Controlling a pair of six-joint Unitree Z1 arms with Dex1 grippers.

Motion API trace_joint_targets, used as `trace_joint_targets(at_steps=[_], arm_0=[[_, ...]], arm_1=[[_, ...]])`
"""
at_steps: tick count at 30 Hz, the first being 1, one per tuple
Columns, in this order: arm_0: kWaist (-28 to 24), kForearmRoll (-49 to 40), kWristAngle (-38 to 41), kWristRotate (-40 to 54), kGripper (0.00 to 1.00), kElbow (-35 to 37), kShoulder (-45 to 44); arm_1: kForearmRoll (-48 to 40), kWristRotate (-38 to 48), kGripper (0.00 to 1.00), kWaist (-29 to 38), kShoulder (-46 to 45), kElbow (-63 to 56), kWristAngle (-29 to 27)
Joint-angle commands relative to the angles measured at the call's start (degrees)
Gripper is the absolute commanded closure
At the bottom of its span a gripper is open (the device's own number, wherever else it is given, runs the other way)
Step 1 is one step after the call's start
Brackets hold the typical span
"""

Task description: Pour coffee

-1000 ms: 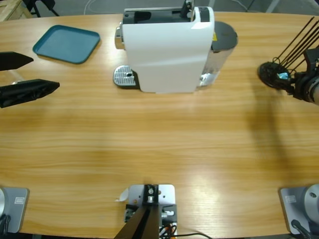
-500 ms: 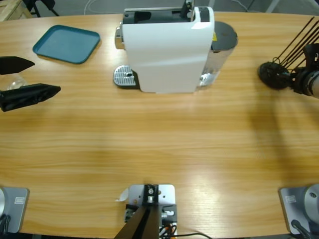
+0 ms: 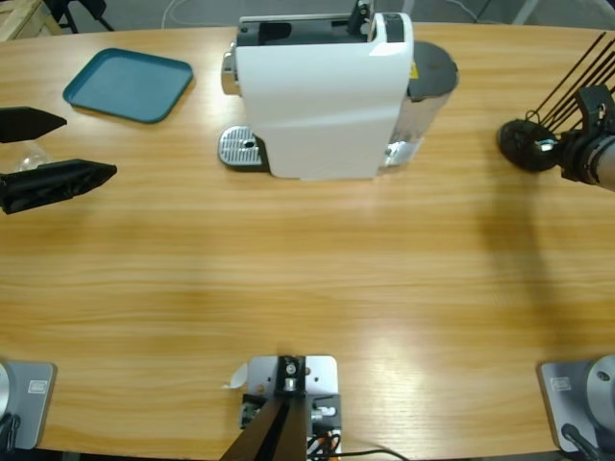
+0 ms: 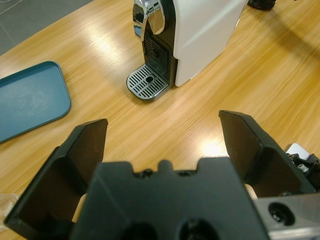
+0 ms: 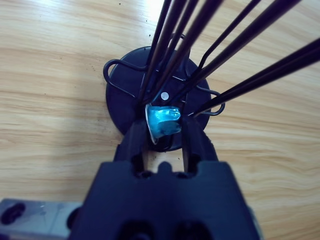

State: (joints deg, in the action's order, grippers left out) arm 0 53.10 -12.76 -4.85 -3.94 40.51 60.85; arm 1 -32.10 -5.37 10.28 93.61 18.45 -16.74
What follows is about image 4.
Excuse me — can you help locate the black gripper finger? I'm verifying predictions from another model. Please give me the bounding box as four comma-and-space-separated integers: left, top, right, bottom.
218, 109, 317, 200
4, 118, 109, 240

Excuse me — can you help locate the clear glass cup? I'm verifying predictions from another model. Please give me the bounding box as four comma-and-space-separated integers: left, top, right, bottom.
0, 191, 20, 228

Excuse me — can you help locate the white capsule coffee machine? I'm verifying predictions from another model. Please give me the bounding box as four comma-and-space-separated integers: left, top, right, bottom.
126, 0, 247, 103

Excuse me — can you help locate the teal plastic tray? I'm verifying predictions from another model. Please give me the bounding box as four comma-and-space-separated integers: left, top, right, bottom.
0, 60, 73, 145

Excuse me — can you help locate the black capsule holder with rods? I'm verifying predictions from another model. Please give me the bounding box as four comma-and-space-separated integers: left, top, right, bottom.
246, 0, 277, 11

